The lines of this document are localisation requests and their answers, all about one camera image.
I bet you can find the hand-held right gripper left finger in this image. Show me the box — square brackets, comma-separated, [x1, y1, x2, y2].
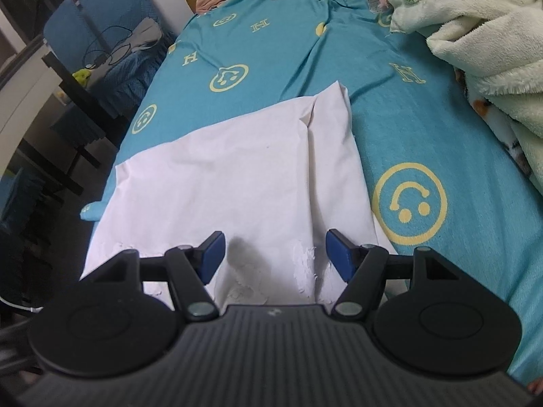
[91, 231, 226, 322]

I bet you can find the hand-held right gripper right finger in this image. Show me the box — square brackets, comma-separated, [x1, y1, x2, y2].
[325, 229, 461, 318]

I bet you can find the white shirt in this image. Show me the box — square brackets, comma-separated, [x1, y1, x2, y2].
[80, 82, 408, 306]

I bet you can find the teal printed bed sheet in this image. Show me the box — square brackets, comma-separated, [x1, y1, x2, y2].
[80, 0, 543, 395]

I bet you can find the blue cloth-covered stool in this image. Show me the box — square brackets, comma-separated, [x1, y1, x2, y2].
[50, 104, 112, 147]
[0, 167, 45, 242]

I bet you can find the short blue covered chair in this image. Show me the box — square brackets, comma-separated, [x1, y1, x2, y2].
[42, 0, 100, 64]

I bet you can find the pale green plush blanket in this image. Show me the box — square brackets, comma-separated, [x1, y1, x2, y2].
[335, 0, 543, 196]

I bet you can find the thin white floor cable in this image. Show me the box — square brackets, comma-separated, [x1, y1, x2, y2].
[0, 296, 41, 312]

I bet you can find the black cable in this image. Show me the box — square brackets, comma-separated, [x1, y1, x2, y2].
[82, 25, 136, 69]

